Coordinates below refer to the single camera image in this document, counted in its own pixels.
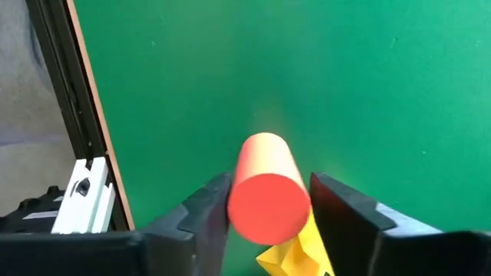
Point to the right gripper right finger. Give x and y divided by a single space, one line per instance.
356 237

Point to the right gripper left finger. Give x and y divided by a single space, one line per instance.
184 237

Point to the small yellow block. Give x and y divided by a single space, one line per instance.
295 257

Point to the red cylinder block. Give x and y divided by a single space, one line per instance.
268 207

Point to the black plastic corner piece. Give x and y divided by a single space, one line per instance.
34 214

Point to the white metal bracket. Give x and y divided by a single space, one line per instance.
82 207

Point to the black table frame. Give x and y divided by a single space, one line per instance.
73 96

